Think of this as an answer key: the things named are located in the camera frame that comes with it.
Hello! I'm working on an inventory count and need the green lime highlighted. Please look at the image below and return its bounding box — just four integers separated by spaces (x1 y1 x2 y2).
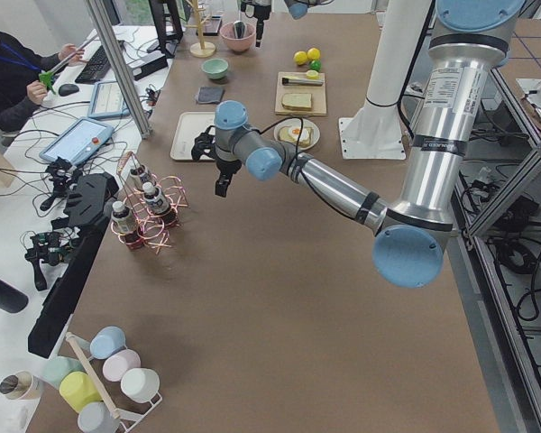
309 60 322 71

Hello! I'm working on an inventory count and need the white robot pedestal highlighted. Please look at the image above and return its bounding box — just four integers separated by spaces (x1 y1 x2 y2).
339 0 434 160

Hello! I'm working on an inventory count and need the aluminium frame post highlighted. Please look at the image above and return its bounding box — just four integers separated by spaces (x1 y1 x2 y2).
85 0 151 139

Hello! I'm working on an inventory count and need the cream serving tray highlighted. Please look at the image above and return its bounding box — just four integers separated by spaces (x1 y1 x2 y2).
170 112 215 161

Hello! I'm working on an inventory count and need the wooden mug tree stand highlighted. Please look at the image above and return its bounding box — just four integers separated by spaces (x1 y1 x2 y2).
184 0 216 59

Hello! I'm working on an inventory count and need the half lemon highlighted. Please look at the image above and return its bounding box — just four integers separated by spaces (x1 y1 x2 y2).
305 69 319 80

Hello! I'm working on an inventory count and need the pink bowl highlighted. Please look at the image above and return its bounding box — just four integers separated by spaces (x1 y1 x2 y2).
220 23 255 53

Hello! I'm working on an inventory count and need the wooden cutting board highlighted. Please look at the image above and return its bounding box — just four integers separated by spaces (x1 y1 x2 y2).
274 71 327 116

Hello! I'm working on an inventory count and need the plain bread slice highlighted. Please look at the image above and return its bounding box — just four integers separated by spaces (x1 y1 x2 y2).
280 93 313 111

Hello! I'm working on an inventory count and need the black keyboard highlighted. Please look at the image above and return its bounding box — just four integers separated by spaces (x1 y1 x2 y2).
75 45 111 85

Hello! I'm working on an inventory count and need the pastel cup rack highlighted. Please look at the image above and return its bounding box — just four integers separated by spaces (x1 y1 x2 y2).
42 326 163 432

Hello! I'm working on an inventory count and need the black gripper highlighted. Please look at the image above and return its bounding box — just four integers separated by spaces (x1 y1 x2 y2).
215 159 242 198
241 0 271 48

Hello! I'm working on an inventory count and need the mint green bowl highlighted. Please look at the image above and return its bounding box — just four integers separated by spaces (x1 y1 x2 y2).
201 59 229 80

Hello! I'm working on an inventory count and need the yellow lemon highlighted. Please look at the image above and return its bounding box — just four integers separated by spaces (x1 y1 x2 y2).
293 51 308 66
307 47 321 61

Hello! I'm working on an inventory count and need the metal ice scoop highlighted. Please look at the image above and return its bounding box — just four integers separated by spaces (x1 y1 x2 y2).
233 20 246 40

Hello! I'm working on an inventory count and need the grey folded cloth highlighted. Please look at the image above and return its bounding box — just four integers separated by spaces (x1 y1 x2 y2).
195 87 225 105

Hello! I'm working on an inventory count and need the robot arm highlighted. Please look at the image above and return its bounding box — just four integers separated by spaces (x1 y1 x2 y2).
239 0 330 48
214 1 522 288

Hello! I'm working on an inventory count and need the blue teach pendant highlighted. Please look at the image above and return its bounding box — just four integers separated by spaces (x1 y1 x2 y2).
87 80 130 120
39 117 115 166

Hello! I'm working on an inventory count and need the black water bottle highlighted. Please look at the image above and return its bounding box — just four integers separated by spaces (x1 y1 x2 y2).
0 279 29 313

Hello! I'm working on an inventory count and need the fried egg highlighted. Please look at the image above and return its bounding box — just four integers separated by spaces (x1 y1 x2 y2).
288 126 306 141

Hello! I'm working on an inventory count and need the steel muddler black tip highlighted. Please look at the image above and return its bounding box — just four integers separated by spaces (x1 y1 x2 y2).
281 77 324 87

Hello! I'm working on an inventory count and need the white plate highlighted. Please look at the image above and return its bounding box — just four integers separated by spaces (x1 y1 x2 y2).
273 118 320 151

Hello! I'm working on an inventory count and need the bread slice with egg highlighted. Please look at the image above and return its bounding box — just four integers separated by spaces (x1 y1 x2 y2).
279 125 313 148

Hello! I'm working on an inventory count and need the seated person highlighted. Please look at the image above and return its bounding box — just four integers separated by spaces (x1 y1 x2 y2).
0 31 84 133

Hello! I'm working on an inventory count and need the copper wire bottle rack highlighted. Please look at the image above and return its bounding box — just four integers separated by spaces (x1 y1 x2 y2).
110 151 188 253

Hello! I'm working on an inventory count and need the dark drink bottle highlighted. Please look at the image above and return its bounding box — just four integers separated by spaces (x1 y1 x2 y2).
129 165 155 191
143 183 178 227
111 200 143 250

